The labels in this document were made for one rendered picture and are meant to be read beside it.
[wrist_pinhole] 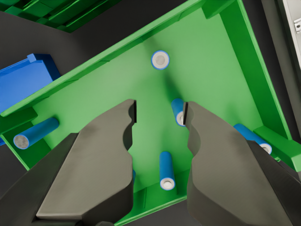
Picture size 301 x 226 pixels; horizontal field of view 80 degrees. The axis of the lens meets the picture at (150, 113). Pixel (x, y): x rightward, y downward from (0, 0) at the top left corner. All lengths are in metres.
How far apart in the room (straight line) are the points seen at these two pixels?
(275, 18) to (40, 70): 0.68
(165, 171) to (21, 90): 0.58
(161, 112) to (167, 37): 0.10
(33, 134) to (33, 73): 0.45
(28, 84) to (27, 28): 0.17
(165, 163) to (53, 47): 0.51
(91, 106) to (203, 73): 0.16
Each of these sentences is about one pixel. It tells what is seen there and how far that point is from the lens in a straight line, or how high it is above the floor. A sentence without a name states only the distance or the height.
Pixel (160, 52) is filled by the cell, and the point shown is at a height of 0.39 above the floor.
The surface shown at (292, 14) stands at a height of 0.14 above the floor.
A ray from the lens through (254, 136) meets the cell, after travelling 0.24.
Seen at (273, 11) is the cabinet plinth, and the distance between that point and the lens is 0.62.
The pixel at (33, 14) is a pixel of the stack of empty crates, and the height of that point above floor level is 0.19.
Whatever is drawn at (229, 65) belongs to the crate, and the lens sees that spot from 0.26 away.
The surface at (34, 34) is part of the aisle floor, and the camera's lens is 0.68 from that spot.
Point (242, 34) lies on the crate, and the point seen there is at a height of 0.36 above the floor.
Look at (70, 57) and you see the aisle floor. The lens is 0.63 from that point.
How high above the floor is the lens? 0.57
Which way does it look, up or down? 74 degrees down
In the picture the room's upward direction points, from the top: 172 degrees counter-clockwise
